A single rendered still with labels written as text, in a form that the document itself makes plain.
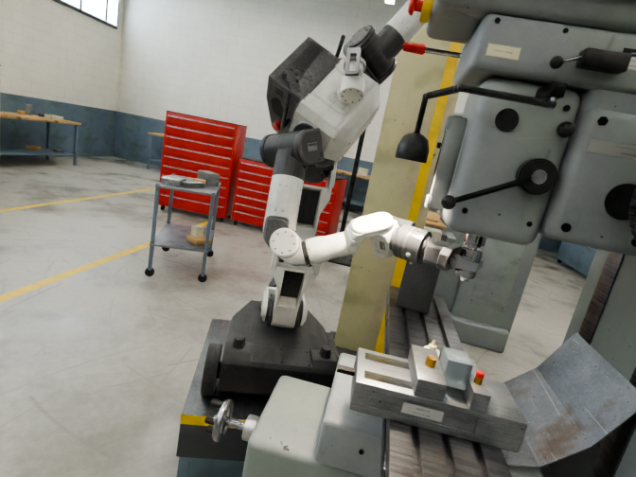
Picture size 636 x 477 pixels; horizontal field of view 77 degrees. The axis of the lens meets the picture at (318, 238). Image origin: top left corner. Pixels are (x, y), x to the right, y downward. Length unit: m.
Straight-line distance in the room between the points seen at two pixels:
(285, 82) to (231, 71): 9.68
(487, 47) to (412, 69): 1.87
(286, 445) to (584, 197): 0.86
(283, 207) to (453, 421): 0.64
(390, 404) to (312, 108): 0.80
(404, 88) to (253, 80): 8.17
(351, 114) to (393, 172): 1.51
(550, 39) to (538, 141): 0.18
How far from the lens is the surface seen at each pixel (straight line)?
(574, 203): 0.93
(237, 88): 10.79
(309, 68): 1.28
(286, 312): 1.75
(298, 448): 1.11
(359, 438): 1.02
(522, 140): 0.91
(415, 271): 1.49
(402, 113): 2.70
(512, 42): 0.90
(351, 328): 2.96
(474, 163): 0.89
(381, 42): 1.39
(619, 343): 1.18
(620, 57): 0.92
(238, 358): 1.62
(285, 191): 1.08
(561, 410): 1.19
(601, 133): 0.93
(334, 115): 1.20
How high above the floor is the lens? 1.44
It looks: 13 degrees down
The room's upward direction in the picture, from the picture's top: 11 degrees clockwise
